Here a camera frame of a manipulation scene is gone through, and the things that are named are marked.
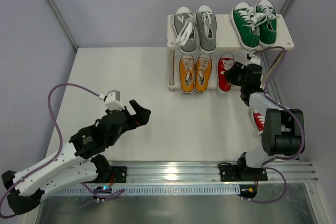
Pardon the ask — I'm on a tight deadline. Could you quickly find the red sneaker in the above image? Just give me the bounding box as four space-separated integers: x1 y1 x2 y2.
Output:
249 109 265 135
216 52 235 93

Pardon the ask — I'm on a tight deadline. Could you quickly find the orange sneaker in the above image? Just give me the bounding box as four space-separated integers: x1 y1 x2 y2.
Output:
195 54 212 93
179 56 195 94

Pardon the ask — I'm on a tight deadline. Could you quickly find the green sneaker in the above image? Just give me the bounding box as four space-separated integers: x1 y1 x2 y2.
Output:
255 0 277 47
230 2 260 50

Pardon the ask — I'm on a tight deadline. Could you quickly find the grey sneaker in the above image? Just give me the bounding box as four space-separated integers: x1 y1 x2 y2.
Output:
173 6 197 56
195 5 217 55

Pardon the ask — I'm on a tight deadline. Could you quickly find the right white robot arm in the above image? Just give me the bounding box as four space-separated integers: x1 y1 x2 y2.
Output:
219 62 305 182

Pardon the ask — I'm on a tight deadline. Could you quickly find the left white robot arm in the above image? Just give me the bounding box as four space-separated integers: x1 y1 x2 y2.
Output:
2 100 151 215

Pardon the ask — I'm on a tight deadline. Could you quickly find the white two-tier shoe shelf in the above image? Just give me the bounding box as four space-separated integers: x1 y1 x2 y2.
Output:
167 14 295 92

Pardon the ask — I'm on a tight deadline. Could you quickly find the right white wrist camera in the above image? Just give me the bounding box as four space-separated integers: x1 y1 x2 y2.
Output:
246 54 261 66

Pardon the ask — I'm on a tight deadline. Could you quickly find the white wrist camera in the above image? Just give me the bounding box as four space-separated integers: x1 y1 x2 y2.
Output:
98 90 124 111
246 54 261 66

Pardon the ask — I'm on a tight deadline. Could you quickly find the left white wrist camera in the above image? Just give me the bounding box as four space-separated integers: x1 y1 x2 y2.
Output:
98 90 124 111

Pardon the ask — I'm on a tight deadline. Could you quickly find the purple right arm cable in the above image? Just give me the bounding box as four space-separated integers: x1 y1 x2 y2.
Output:
241 46 307 203

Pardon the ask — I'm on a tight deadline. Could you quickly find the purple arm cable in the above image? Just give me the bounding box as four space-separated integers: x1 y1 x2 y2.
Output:
0 83 126 219
241 46 307 203

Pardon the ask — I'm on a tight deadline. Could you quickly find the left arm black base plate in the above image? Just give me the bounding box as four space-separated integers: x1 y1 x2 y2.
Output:
108 166 128 184

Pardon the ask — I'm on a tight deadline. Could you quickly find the aluminium mounting rail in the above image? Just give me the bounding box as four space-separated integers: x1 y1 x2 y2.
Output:
31 159 320 187

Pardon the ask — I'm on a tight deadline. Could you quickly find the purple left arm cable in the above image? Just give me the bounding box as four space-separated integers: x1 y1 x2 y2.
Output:
0 83 126 219

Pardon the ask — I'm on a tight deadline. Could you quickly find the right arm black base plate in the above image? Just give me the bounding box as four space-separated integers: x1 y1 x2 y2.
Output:
218 164 268 182

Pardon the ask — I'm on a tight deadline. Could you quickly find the white slotted cable duct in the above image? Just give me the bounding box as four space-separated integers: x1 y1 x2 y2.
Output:
52 184 241 196

